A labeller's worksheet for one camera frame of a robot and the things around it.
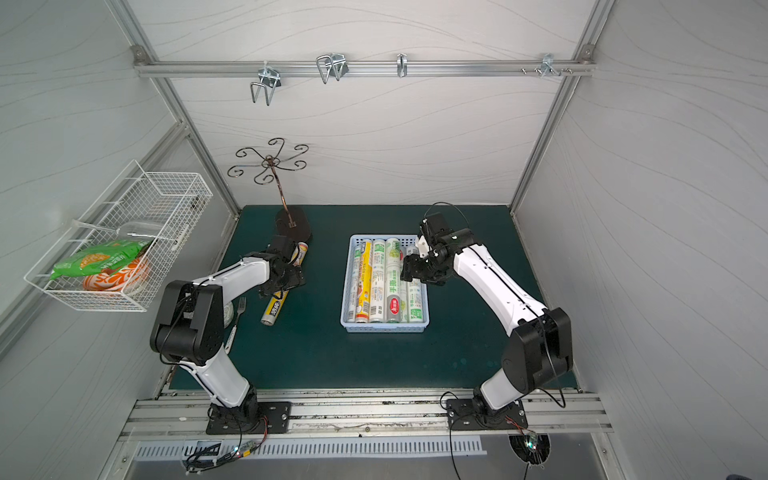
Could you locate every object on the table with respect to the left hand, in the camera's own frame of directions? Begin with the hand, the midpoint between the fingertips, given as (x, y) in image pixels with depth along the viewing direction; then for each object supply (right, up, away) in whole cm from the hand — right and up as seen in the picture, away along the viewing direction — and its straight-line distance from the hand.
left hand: (287, 284), depth 95 cm
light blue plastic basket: (+22, -11, -10) cm, 27 cm away
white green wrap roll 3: (+38, -5, -5) cm, 39 cm away
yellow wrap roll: (-1, -4, -4) cm, 6 cm away
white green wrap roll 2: (+35, +2, -5) cm, 35 cm away
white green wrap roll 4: (+41, -3, -5) cm, 42 cm away
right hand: (+40, +5, -14) cm, 42 cm away
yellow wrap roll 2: (+26, +2, -5) cm, 26 cm away
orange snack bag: (-24, +6, -33) cm, 42 cm away
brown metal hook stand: (-5, +21, +17) cm, 27 cm away
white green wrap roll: (+22, -5, -6) cm, 24 cm away
